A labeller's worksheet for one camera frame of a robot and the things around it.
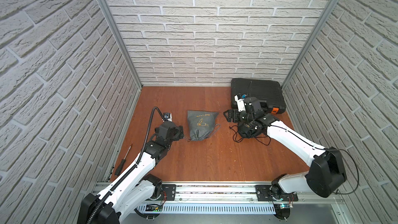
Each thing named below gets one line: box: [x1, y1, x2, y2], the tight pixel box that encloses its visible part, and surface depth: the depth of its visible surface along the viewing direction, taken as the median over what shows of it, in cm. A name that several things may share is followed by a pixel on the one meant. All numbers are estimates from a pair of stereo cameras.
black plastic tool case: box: [231, 78, 287, 114], surface depth 111 cm
